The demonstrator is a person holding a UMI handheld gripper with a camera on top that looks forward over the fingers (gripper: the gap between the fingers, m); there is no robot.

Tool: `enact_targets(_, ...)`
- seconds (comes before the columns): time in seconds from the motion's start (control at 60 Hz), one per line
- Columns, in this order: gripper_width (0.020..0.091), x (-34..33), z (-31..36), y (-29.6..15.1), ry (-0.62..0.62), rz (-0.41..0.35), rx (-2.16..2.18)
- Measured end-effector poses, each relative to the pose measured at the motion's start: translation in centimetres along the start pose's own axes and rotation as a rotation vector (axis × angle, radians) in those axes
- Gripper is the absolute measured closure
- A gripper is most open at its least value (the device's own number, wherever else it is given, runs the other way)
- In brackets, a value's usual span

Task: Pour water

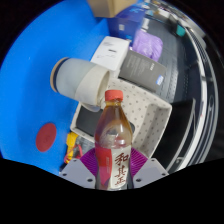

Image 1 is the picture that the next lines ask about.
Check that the dark grey product box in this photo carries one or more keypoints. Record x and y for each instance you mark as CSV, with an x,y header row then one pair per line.
x,y
143,70

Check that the white dotted storage bin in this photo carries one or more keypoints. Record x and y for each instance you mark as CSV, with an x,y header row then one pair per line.
x,y
146,113

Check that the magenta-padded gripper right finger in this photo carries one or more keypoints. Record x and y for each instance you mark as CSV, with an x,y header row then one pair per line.
x,y
148,171

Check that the yellow multimeter with red leads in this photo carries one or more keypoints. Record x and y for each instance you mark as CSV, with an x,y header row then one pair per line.
x,y
70,140

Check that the black workbench shelf board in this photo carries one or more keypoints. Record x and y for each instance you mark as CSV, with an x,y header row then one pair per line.
x,y
180,133

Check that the purple plastic bag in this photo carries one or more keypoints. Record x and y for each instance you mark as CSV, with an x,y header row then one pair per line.
x,y
148,45

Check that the dark grey pegboard panel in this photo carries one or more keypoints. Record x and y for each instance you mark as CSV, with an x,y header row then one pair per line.
x,y
180,66

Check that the white carton box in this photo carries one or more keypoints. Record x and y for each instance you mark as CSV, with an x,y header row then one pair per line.
x,y
110,51

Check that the brown cardboard box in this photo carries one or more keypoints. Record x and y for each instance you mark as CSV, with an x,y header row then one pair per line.
x,y
110,8

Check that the round cork coaster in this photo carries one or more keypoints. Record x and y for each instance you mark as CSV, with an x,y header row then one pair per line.
x,y
52,78

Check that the blue carton box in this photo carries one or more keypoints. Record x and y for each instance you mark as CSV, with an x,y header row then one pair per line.
x,y
126,21

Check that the flat round red coaster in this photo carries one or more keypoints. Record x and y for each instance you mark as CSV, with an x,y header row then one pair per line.
x,y
46,137

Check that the clear red-capped drink bottle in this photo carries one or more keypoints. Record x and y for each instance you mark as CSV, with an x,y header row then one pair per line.
x,y
113,143

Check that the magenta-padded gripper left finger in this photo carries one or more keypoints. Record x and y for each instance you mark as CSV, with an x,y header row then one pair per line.
x,y
76,171

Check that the white grey ceramic mug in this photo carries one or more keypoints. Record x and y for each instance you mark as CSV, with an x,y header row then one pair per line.
x,y
83,83

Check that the teal bin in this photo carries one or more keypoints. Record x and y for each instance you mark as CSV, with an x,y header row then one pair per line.
x,y
180,30

